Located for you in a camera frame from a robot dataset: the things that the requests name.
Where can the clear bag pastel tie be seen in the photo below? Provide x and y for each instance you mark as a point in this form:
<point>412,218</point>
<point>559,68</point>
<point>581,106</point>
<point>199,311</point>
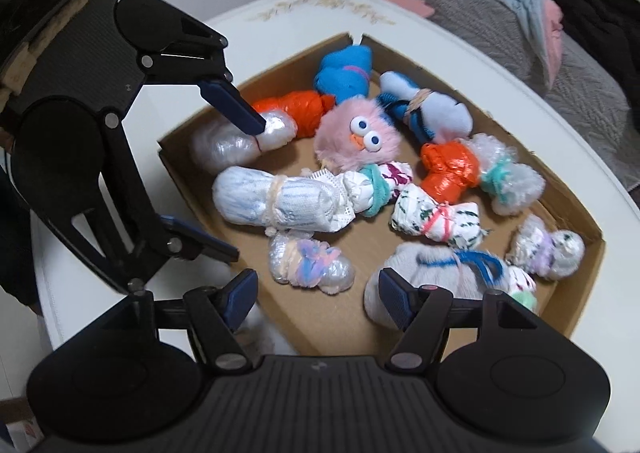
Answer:
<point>340,273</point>

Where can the pink cloth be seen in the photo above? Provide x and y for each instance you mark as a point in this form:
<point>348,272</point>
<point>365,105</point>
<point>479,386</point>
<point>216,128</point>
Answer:
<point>552,33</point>

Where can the white blue-striped sock bundle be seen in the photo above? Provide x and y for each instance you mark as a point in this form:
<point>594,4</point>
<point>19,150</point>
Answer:
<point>250,198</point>

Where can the grey sofa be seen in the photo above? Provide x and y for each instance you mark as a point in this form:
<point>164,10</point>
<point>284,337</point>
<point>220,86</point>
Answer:
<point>590,98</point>

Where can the cardboard box tray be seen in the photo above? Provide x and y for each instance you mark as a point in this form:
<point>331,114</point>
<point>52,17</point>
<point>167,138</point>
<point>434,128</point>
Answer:
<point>325,313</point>

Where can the clear plastic bag bundle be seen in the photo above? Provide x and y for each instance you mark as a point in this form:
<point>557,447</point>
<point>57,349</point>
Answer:
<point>225,145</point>

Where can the small white bag teal tie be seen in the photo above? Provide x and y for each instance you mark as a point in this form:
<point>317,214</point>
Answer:
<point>360,188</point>

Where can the grey sock bundle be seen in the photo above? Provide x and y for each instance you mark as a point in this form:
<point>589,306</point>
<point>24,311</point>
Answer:
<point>425,268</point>

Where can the white green-print bag red tie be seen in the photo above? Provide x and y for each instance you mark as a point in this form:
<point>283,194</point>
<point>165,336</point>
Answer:
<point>465,223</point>

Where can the clear bubble bag green tie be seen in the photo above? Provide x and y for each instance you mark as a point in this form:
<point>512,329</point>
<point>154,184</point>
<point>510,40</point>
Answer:
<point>520,183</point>

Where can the pink fluffy toy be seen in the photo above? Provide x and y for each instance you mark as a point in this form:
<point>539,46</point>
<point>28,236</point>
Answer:
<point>340,138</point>

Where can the white bubble bag lilac tie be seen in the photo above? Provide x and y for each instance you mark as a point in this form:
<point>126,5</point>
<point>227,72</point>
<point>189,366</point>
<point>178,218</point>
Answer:
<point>565,245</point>

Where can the person's dark clothing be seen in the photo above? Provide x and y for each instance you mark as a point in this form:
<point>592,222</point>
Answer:
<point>15,243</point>

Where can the light blue sock bundle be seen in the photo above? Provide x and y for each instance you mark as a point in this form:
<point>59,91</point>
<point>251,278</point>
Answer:
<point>445,113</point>

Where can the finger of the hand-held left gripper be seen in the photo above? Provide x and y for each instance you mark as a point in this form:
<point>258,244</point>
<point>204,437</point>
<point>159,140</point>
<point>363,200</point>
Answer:
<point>200,240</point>
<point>235,108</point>

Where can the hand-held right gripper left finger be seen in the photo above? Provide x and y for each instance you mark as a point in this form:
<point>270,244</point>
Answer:
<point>240,295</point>

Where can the orange plastic bag bundle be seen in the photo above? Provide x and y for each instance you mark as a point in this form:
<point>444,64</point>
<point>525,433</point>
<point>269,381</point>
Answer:
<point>450,173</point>
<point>305,110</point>

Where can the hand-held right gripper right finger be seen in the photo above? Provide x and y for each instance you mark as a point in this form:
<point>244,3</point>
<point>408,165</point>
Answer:
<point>395,298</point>

